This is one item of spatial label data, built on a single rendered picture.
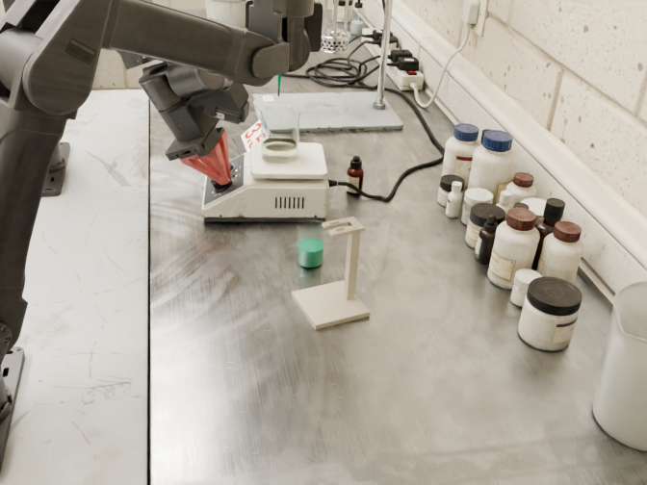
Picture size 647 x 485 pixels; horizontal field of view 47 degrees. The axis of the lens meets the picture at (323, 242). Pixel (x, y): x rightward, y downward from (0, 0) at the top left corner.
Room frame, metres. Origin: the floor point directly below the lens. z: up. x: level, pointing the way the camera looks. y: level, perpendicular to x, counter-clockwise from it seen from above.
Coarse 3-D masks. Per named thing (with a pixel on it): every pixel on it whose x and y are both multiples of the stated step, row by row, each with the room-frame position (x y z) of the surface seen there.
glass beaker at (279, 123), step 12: (264, 108) 1.09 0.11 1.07; (276, 108) 1.11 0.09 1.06; (288, 108) 1.11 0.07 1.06; (264, 120) 1.06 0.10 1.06; (276, 120) 1.04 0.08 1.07; (288, 120) 1.05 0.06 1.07; (264, 132) 1.06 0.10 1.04; (276, 132) 1.05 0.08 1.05; (288, 132) 1.05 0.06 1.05; (264, 144) 1.06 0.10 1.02; (276, 144) 1.05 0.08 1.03; (288, 144) 1.05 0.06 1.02; (264, 156) 1.06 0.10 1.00; (276, 156) 1.05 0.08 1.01; (288, 156) 1.05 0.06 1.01
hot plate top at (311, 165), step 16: (256, 144) 1.13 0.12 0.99; (304, 144) 1.14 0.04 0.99; (320, 144) 1.14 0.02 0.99; (256, 160) 1.07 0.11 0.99; (304, 160) 1.08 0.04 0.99; (320, 160) 1.08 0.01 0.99; (256, 176) 1.02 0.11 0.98; (272, 176) 1.02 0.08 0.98; (288, 176) 1.03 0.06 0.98; (304, 176) 1.03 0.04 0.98; (320, 176) 1.03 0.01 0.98
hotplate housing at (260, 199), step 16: (240, 192) 1.01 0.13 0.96; (256, 192) 1.02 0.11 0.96; (272, 192) 1.02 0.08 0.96; (288, 192) 1.02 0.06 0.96; (304, 192) 1.02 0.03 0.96; (320, 192) 1.03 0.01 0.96; (208, 208) 1.01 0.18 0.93; (224, 208) 1.01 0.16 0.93; (240, 208) 1.01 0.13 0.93; (256, 208) 1.02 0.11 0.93; (272, 208) 1.02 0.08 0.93; (288, 208) 1.02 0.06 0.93; (304, 208) 1.02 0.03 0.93; (320, 208) 1.03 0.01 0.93
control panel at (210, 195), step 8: (232, 160) 1.13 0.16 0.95; (240, 160) 1.12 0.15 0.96; (240, 168) 1.08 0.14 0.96; (240, 176) 1.06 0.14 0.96; (208, 184) 1.08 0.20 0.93; (232, 184) 1.04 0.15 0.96; (240, 184) 1.03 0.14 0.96; (208, 192) 1.05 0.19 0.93; (216, 192) 1.04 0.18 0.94; (224, 192) 1.02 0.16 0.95; (208, 200) 1.02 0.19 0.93
